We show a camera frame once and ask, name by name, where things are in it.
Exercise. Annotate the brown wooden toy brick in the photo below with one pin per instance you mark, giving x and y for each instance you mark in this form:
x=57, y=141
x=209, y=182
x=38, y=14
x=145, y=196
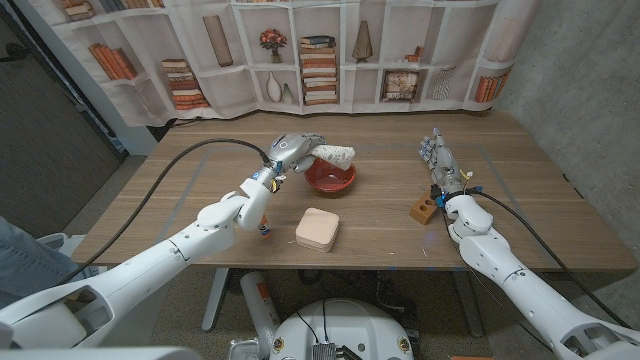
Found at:
x=424, y=209

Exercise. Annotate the red bowl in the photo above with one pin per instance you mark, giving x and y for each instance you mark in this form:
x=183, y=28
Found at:
x=332, y=181

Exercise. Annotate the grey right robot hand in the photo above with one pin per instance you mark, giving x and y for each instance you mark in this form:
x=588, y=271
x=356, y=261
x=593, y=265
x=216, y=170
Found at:
x=442, y=162

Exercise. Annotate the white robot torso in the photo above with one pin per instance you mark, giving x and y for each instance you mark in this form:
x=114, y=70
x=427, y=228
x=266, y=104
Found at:
x=345, y=330

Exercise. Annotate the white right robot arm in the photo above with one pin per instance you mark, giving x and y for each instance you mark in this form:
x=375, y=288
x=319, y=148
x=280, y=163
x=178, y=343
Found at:
x=525, y=285

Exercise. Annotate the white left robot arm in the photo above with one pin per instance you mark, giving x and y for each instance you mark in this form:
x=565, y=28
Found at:
x=150, y=270

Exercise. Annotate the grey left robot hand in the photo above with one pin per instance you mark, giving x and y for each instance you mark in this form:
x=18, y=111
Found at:
x=287, y=150

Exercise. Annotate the person leg in jeans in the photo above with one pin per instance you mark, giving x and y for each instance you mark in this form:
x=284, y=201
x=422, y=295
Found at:
x=30, y=260

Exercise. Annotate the beige square jewelry box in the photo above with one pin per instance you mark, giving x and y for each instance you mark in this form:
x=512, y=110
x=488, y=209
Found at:
x=317, y=229

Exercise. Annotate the grey table leg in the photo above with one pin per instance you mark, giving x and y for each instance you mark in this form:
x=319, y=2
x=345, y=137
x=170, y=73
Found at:
x=215, y=300
x=469, y=305

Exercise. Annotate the orange cap glue stick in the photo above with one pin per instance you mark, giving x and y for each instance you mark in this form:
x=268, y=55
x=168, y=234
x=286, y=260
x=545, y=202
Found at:
x=264, y=229

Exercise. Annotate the white leaf print pen bag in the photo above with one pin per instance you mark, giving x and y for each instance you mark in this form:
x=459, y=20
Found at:
x=337, y=155

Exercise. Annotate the printed bookshelf backdrop cloth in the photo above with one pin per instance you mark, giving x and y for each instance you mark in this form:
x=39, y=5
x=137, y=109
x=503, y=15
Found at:
x=320, y=60

